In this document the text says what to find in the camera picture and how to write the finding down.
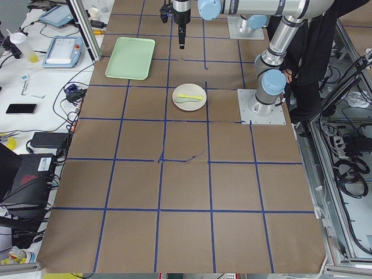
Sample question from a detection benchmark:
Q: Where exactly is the aluminium frame post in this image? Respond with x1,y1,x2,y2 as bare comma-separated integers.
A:
66,0,102,62

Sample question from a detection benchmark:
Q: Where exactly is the cream round plate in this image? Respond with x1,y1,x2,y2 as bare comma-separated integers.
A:
172,84,207,112

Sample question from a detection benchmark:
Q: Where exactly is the black power adapter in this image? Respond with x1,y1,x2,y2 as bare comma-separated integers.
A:
30,132,67,149

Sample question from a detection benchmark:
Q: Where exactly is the white paper cup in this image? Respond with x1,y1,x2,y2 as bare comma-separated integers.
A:
88,7,100,21

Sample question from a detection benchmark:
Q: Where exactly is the far blue teach pendant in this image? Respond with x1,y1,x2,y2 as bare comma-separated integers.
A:
38,5,73,28

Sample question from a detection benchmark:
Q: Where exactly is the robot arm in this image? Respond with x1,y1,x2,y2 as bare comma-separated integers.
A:
238,15,267,34
198,1,333,116

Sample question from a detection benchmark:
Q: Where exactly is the pale green plastic spoon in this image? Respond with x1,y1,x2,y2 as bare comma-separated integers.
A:
174,96,201,103

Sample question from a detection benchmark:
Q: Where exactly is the near blue teach pendant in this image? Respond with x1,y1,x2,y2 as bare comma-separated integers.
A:
42,37,84,68

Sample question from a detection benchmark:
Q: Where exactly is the black computer case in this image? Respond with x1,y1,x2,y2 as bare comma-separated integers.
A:
1,144,56,232

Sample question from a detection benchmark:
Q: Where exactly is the yellow plastic fork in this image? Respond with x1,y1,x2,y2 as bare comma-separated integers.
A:
177,94,203,101

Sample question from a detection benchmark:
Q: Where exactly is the clear bottle yellow liquid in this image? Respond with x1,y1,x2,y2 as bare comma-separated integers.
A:
10,32,39,63

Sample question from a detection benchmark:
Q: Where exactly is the light green tray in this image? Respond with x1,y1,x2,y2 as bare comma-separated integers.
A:
105,37,155,80

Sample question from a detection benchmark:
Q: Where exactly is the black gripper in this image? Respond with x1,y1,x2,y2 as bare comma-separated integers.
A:
172,0,191,49

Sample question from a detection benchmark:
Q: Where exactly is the black smartphone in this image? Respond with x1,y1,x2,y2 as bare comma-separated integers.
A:
6,103,37,115

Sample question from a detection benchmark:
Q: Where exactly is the person in black jacket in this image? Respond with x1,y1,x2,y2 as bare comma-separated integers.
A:
281,1,348,124

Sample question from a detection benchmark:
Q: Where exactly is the blue teach pendant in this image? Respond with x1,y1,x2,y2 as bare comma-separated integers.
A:
42,37,84,68
38,5,73,28

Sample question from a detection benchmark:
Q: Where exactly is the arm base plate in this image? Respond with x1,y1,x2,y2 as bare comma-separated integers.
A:
237,89,286,126
227,15,267,40

